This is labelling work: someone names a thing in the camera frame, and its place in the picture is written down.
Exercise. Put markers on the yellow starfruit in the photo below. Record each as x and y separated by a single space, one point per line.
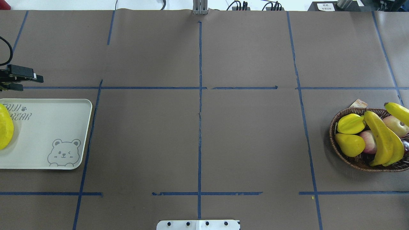
351 124

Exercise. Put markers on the black box with label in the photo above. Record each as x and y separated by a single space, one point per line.
336 6

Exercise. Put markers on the yellow banana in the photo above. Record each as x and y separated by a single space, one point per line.
382 138
6 127
399 112
398 149

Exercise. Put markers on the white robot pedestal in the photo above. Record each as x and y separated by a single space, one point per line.
218 224

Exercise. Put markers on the pink yellow apple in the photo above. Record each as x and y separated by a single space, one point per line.
398 127

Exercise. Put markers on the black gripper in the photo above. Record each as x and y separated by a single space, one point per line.
19 72

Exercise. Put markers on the cream bear tray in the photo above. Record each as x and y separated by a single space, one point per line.
48 133

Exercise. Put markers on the dark red plum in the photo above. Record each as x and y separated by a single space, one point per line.
406 146

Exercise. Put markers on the aluminium frame post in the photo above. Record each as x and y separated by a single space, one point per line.
200 7

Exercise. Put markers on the yellow pear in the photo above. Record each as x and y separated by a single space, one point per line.
351 145

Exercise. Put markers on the paper tag on basket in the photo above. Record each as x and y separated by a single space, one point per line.
358 103

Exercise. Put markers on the brown wicker basket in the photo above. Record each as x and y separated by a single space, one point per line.
362 160

